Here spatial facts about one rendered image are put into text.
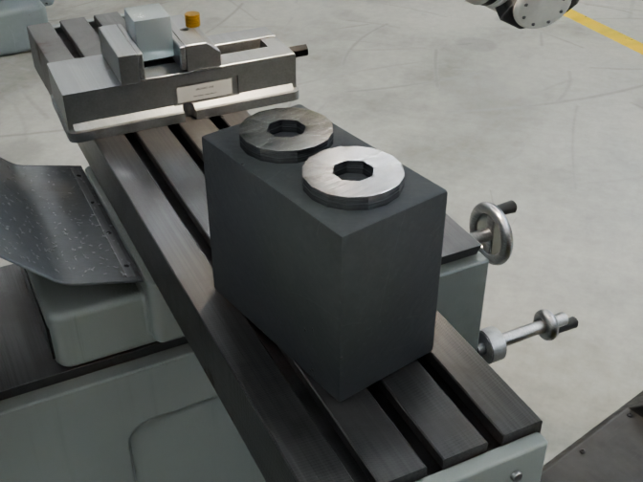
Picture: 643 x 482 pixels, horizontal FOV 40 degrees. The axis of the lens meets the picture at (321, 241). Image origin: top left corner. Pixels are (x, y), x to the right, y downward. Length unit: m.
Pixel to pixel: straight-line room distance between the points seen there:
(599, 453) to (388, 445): 0.56
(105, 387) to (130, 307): 0.12
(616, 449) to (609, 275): 1.39
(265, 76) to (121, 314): 0.42
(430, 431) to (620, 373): 1.56
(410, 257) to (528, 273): 1.85
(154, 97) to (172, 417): 0.46
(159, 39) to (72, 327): 0.43
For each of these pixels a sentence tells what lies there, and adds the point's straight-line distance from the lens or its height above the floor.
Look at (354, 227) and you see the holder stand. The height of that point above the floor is 1.12.
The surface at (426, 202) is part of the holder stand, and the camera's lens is 0.76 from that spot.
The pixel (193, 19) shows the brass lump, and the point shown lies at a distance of 1.34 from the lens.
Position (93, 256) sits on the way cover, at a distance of 1.15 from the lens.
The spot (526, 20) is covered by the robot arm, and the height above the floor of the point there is 1.10.
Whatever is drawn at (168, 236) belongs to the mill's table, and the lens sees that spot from 1.06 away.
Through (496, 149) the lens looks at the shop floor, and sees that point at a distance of 3.23.
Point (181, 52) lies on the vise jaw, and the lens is 1.28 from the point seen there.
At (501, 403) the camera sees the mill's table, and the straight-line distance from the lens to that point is 0.85.
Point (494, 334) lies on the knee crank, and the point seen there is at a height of 0.54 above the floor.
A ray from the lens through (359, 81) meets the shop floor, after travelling 3.69.
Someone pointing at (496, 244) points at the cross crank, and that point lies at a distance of 1.60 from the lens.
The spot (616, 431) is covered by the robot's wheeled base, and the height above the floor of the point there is 0.59.
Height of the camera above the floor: 1.52
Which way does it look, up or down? 35 degrees down
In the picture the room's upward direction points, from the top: straight up
